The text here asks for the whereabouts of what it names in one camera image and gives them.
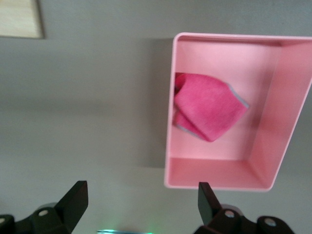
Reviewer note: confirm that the pink plastic bin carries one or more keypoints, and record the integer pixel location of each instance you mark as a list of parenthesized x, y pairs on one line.
[(219, 170)]

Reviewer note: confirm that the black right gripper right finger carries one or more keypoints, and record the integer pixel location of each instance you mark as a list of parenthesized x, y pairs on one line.
[(226, 221)]

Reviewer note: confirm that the wooden cutting board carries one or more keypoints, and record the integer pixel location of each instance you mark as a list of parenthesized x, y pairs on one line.
[(17, 19)]

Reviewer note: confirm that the pink cloth with grey edge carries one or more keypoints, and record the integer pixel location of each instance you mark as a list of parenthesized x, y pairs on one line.
[(209, 104)]

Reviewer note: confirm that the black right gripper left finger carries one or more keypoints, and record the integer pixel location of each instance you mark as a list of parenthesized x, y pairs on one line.
[(61, 217)]

